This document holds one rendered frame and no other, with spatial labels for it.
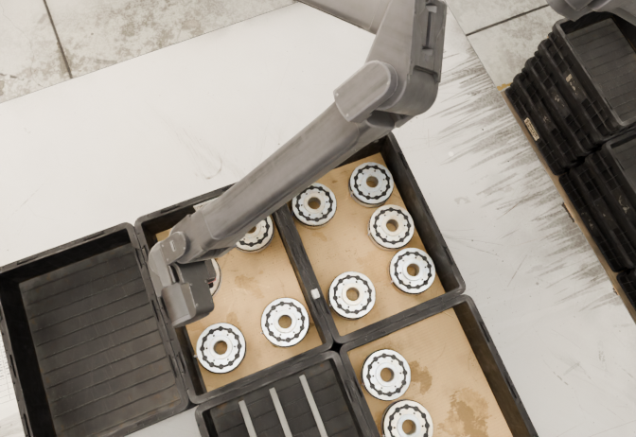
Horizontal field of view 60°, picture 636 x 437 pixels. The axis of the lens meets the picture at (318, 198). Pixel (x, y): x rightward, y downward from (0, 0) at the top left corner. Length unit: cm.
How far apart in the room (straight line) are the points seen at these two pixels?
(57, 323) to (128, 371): 19
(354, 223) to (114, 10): 170
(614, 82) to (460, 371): 119
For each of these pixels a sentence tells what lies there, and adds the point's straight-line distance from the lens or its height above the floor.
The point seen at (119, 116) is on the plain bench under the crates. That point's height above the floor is 70.
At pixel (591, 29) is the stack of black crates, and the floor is 49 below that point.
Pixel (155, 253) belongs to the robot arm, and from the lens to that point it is 87.
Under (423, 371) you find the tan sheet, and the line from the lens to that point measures 127.
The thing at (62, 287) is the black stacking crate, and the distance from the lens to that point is 135.
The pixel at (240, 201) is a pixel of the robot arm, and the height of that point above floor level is 138.
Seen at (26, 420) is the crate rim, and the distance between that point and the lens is 126.
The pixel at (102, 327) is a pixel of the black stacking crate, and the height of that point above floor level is 83.
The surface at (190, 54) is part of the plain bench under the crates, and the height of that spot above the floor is 70.
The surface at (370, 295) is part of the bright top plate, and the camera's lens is 123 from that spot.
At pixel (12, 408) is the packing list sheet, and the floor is 70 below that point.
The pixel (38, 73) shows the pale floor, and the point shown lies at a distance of 261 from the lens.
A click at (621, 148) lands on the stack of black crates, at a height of 38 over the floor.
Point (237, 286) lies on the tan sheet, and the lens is 126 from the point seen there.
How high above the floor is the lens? 207
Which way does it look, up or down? 72 degrees down
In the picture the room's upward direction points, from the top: 9 degrees clockwise
